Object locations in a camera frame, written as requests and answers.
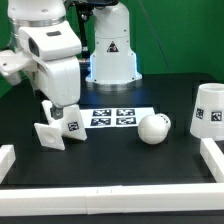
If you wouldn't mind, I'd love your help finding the black camera stand pole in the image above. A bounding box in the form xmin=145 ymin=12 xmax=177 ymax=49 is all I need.
xmin=65 ymin=0 xmax=92 ymax=76

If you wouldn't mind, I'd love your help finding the white lamp shade with markers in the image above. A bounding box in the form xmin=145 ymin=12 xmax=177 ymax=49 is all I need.
xmin=190 ymin=83 xmax=224 ymax=141

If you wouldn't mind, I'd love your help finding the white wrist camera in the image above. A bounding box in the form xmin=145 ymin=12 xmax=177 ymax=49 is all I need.
xmin=19 ymin=21 xmax=81 ymax=61

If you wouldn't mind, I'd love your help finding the marker sheet on table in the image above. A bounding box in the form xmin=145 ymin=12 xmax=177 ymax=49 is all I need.
xmin=81 ymin=107 xmax=155 ymax=128

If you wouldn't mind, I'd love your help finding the white square lamp base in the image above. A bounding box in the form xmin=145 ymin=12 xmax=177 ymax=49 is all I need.
xmin=34 ymin=100 xmax=87 ymax=150

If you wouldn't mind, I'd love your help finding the white left fence bar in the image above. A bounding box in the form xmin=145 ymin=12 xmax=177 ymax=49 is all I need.
xmin=0 ymin=145 xmax=16 ymax=184

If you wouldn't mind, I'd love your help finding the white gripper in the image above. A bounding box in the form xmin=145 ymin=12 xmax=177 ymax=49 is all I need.
xmin=34 ymin=56 xmax=81 ymax=120

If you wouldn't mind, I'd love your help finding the white right fence bar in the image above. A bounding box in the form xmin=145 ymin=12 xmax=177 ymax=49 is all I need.
xmin=200 ymin=138 xmax=224 ymax=183

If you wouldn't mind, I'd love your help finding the white fence bar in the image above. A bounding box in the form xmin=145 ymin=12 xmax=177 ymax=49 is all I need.
xmin=200 ymin=138 xmax=224 ymax=183
xmin=0 ymin=145 xmax=16 ymax=184
xmin=0 ymin=183 xmax=224 ymax=216

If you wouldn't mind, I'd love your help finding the white front fence bar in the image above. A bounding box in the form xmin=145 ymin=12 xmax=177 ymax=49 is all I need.
xmin=0 ymin=183 xmax=224 ymax=216

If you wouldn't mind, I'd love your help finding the white lamp bulb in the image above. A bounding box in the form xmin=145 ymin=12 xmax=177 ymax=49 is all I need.
xmin=138 ymin=113 xmax=171 ymax=145

